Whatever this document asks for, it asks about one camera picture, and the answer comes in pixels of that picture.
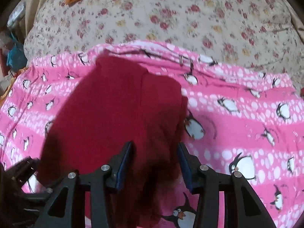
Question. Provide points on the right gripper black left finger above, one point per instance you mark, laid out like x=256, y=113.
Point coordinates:
x=65, y=206

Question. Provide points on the dark red small garment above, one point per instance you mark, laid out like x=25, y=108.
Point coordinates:
x=117, y=102

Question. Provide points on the pink penguin print blanket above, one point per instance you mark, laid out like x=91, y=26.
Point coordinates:
x=236, y=120

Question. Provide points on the orange yellow cloth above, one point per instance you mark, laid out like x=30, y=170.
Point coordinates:
x=11, y=82

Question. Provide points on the teal cloth bag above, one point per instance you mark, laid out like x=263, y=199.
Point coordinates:
x=16, y=59

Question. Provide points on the floral print bed quilt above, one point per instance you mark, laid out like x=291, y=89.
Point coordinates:
x=258, y=34

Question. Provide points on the silver plastic bag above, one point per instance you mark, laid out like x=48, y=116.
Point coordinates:
x=17, y=14

